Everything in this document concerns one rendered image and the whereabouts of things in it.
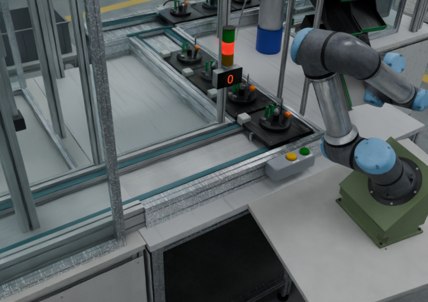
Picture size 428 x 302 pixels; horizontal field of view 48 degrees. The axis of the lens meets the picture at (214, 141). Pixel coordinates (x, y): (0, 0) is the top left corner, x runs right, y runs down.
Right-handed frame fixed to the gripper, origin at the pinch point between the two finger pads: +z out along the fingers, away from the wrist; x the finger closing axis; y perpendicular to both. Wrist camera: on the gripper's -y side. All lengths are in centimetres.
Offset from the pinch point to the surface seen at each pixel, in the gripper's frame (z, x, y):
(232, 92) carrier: 38, -38, 16
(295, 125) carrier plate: 12.6, -16.5, 29.1
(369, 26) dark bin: 4.8, 13.2, -13.1
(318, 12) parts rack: 2.6, -11.7, -18.4
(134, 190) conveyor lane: -4, -89, 49
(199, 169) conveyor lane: 2, -62, 44
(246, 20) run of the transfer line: 138, 1, -25
